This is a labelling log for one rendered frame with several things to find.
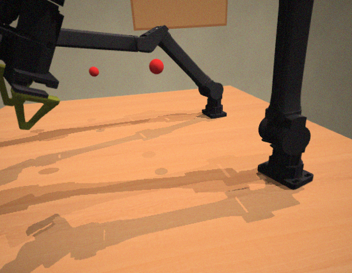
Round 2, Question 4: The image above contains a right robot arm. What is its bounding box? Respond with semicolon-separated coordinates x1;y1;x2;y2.
56;25;227;119

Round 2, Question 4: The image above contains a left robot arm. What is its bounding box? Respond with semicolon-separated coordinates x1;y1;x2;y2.
0;0;314;190

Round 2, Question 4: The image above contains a red sphere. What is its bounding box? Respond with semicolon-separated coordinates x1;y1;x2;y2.
149;59;164;74
89;67;99;77

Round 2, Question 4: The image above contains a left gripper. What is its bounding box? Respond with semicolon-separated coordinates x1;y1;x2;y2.
0;40;60;130

